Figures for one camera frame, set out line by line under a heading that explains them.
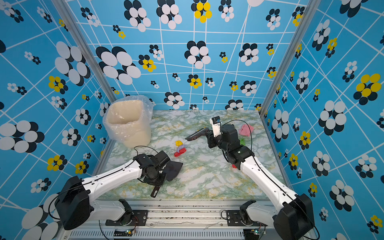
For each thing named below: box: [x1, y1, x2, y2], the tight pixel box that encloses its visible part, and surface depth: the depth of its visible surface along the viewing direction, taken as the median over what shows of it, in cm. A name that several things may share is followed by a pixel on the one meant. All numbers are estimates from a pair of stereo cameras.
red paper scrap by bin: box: [174, 147, 187, 157], surface depth 100 cm
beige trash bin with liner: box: [102, 95, 154, 148], surface depth 91 cm
